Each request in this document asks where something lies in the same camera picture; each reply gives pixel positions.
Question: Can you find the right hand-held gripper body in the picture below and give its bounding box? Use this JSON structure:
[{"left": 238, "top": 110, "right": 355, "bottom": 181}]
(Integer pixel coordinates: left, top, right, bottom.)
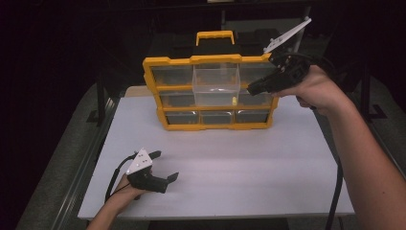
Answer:
[{"left": 261, "top": 16, "right": 312, "bottom": 94}]

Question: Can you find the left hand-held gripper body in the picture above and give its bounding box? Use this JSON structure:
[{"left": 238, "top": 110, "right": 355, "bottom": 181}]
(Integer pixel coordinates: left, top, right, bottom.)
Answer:
[{"left": 125, "top": 147, "right": 169, "bottom": 195}]

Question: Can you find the clear plastic drawer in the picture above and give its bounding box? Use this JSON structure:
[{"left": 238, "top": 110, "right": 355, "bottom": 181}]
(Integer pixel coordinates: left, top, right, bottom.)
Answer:
[{"left": 192, "top": 62, "right": 241, "bottom": 108}]

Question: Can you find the yellow and black organizer cabinet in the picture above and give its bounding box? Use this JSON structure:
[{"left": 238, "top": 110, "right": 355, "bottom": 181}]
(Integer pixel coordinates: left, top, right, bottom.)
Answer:
[{"left": 142, "top": 28, "right": 288, "bottom": 132}]

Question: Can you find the person's left hand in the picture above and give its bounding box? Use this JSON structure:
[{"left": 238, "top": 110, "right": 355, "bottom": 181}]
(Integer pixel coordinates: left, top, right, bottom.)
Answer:
[{"left": 104, "top": 173, "right": 148, "bottom": 212}]

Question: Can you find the person's right hand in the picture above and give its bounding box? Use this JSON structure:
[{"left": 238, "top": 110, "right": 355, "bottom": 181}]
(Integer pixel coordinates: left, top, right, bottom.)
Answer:
[{"left": 272, "top": 64, "right": 352, "bottom": 117}]

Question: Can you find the black metal stand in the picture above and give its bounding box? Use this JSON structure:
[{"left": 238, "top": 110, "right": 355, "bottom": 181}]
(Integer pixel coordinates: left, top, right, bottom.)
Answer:
[
  {"left": 87, "top": 73, "right": 108, "bottom": 127},
  {"left": 360, "top": 63, "right": 389, "bottom": 123}
]

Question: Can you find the grid of clear drawers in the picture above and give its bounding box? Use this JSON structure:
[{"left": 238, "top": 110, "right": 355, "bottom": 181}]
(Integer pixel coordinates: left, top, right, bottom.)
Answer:
[{"left": 150, "top": 63, "right": 277, "bottom": 126}]

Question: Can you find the metal floor rail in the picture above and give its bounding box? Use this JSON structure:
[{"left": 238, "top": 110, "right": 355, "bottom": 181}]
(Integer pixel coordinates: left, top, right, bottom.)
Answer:
[
  {"left": 51, "top": 95, "right": 121, "bottom": 230},
  {"left": 346, "top": 92, "right": 406, "bottom": 190}
]

